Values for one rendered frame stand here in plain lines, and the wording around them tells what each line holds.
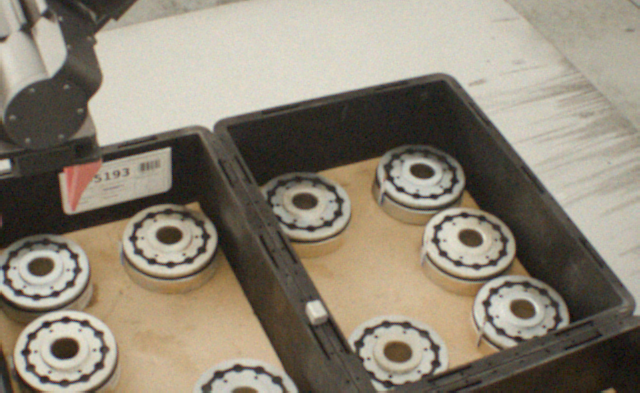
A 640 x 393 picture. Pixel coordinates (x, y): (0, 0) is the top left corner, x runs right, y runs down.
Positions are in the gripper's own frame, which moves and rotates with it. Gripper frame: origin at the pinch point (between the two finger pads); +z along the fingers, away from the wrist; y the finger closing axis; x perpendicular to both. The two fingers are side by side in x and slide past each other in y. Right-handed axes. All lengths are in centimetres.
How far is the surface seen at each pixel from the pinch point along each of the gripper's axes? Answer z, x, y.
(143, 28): 36, 72, 29
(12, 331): 23.3, 6.8, -3.3
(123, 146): 13.2, 19.7, 12.7
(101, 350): 20.2, -0.5, 4.5
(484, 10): 35, 61, 87
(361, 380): 12.4, -16.2, 23.6
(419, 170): 20, 13, 46
